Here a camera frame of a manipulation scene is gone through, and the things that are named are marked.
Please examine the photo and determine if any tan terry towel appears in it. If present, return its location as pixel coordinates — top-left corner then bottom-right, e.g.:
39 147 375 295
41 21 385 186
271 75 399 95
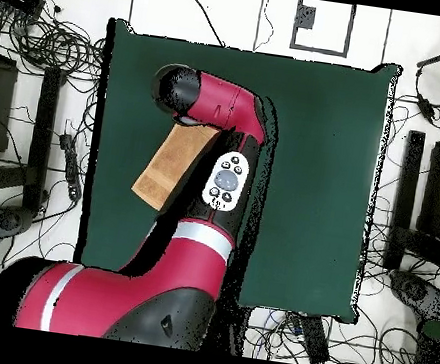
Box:
128 114 223 219

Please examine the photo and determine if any dark green table cloth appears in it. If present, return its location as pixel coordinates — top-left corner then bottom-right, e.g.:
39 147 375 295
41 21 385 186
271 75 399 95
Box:
70 16 404 328

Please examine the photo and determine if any black power strip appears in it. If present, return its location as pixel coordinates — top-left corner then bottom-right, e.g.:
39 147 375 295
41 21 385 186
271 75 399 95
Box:
50 131 91 203

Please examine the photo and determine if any black oblong box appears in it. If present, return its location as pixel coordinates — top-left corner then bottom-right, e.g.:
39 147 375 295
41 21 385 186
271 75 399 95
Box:
295 314 336 364

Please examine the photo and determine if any dark grey square plate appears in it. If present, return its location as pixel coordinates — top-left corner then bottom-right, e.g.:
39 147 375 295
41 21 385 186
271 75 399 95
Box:
293 3 317 31

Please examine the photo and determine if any black power adapter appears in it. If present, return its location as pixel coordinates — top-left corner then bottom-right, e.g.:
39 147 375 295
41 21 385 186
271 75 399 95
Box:
412 94 440 124

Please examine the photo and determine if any black stand frame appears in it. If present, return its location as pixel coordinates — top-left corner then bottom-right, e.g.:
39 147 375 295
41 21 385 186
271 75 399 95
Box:
382 128 440 279
0 59 65 214

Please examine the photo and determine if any tangled black cable bundle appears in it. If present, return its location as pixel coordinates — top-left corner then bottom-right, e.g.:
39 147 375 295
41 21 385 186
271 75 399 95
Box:
0 6 110 85

